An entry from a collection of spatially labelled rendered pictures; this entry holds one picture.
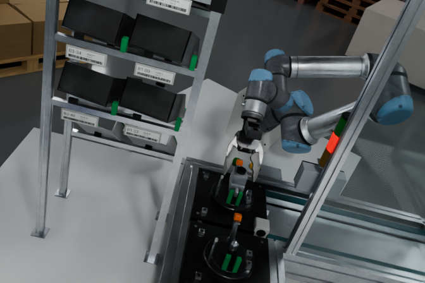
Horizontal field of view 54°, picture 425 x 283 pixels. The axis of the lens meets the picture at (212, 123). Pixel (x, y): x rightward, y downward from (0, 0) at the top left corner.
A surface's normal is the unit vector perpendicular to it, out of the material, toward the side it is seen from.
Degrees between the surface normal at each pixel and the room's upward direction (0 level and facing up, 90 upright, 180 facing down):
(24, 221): 0
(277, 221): 0
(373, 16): 90
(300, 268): 90
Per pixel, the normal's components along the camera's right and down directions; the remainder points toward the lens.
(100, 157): 0.25, -0.82
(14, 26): 0.73, 0.51
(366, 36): -0.51, 0.33
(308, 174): -0.07, 0.51
